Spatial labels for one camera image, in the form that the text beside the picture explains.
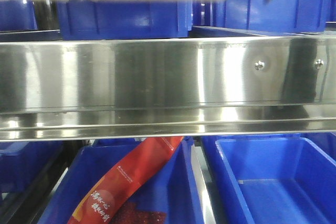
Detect empty blue bin right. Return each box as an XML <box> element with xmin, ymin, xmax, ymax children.
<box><xmin>202</xmin><ymin>134</ymin><xmax>335</xmax><ymax>223</ymax></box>

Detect red snack bag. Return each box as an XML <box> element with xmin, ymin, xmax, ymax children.
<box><xmin>67</xmin><ymin>136</ymin><xmax>184</xmax><ymax>223</ymax></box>

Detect blue bin upper left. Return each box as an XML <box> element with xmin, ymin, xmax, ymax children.
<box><xmin>1</xmin><ymin>0</ymin><xmax>37</xmax><ymax>31</ymax></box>

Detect blue bin upper middle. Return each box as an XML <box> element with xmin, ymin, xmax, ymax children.
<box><xmin>57</xmin><ymin>0</ymin><xmax>192</xmax><ymax>40</ymax></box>

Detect blue bin upper right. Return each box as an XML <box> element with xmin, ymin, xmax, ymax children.
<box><xmin>212</xmin><ymin>0</ymin><xmax>330</xmax><ymax>33</ymax></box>

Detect blue bin with snack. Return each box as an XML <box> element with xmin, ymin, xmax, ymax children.
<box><xmin>38</xmin><ymin>136</ymin><xmax>204</xmax><ymax>223</ymax></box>

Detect blue bin lower left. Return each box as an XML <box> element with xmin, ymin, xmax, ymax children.
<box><xmin>1</xmin><ymin>141</ymin><xmax>63</xmax><ymax>193</ymax></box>

